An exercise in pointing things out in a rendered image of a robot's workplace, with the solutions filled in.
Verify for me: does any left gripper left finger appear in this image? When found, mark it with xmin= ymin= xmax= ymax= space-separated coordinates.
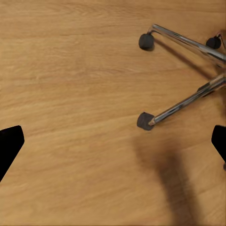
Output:
xmin=0 ymin=125 xmax=24 ymax=181

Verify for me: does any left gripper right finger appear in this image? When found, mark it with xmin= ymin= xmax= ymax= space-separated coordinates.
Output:
xmin=211 ymin=125 xmax=226 ymax=162

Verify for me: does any swivel chair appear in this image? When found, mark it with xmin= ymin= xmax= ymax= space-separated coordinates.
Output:
xmin=137 ymin=24 xmax=226 ymax=170

